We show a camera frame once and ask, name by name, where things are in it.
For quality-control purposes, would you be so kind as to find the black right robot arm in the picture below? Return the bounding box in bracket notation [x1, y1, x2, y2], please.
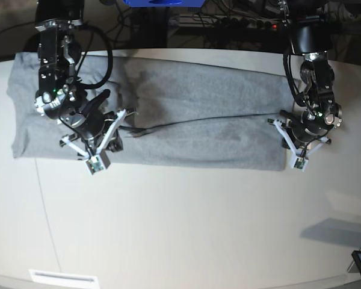
[35, 1, 122, 157]

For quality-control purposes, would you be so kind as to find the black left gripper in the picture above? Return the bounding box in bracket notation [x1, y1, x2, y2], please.
[285, 120, 330, 149]

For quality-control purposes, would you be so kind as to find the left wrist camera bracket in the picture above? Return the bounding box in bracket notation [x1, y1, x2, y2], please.
[267, 119, 331, 172]

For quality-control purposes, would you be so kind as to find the grey T-shirt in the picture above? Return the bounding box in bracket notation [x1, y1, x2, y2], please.
[7, 52, 293, 171]

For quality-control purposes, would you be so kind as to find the blue plastic mount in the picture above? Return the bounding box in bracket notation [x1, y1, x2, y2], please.
[123, 0, 205, 8]

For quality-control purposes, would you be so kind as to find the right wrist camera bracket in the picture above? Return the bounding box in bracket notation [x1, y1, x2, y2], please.
[60, 109, 135, 175]

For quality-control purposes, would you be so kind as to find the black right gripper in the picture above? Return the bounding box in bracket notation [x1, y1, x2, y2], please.
[69, 111, 123, 154]

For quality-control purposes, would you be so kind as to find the white label strip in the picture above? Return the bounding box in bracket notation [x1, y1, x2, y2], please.
[29, 269, 98, 287]

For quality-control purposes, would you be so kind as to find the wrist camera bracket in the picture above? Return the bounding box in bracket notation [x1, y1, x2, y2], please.
[267, 119, 331, 172]
[60, 109, 135, 175]

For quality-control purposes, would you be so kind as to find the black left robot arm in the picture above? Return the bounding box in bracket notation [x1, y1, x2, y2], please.
[279, 1, 342, 157]

